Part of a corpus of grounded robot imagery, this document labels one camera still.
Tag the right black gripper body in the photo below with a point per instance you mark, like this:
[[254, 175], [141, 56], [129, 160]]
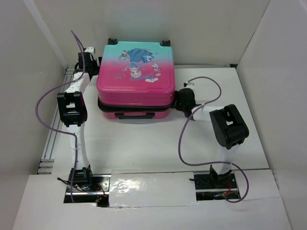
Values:
[[176, 100]]

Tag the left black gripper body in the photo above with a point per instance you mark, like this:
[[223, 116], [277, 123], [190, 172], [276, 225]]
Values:
[[94, 65]]

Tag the pink children's suitcase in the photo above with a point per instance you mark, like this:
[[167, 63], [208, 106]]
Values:
[[136, 80]]

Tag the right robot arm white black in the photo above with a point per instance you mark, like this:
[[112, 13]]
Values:
[[229, 128]]

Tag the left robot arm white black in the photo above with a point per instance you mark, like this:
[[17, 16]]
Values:
[[73, 114]]

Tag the shiny white taped sheet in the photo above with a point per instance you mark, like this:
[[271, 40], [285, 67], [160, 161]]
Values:
[[172, 189]]

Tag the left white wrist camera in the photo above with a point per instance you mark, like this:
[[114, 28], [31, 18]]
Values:
[[90, 49]]

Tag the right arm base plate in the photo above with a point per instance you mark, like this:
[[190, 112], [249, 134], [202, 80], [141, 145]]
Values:
[[207, 190]]

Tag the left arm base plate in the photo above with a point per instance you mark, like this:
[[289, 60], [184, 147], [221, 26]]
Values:
[[97, 193]]

